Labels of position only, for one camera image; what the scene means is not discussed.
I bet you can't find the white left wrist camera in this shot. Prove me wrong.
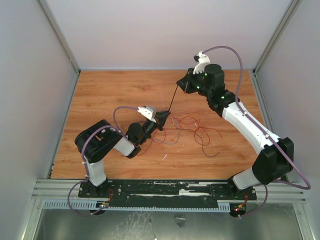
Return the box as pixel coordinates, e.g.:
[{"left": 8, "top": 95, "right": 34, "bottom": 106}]
[{"left": 137, "top": 106, "right": 157, "bottom": 121}]

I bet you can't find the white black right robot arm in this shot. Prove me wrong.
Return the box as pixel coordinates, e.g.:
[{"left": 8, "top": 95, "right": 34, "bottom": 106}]
[{"left": 176, "top": 64, "right": 294, "bottom": 199}]

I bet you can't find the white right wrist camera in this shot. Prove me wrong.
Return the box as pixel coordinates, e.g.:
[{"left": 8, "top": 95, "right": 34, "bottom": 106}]
[{"left": 193, "top": 51, "right": 211, "bottom": 75}]

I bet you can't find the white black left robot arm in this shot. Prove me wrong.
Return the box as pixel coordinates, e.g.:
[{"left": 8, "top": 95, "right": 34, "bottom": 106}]
[{"left": 74, "top": 108, "right": 171, "bottom": 198}]

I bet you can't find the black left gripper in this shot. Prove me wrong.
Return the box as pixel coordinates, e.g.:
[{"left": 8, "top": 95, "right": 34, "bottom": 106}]
[{"left": 139, "top": 111, "right": 170, "bottom": 145}]

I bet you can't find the red wire tangle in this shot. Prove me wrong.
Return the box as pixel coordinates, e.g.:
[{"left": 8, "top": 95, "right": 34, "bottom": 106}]
[{"left": 138, "top": 114, "right": 223, "bottom": 153}]

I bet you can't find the grey slotted cable duct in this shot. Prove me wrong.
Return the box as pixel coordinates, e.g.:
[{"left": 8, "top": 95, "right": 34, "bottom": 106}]
[{"left": 41, "top": 199, "right": 231, "bottom": 213}]

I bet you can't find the purple dark wire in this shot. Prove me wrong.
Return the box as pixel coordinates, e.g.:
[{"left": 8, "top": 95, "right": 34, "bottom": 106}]
[{"left": 201, "top": 139, "right": 221, "bottom": 158}]

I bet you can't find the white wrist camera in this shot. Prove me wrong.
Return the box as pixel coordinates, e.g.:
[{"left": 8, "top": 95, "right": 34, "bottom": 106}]
[
  {"left": 193, "top": 51, "right": 211, "bottom": 75},
  {"left": 137, "top": 106, "right": 157, "bottom": 121}
]

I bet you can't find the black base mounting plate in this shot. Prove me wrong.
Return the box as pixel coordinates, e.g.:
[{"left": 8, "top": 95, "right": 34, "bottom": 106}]
[{"left": 78, "top": 179, "right": 257, "bottom": 209}]

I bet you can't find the aluminium frame rail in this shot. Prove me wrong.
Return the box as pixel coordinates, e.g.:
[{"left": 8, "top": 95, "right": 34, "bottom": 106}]
[{"left": 249, "top": 183, "right": 306, "bottom": 204}]

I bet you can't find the black zip tie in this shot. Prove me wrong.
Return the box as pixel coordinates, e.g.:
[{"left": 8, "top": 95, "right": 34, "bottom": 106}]
[{"left": 168, "top": 85, "right": 178, "bottom": 112}]

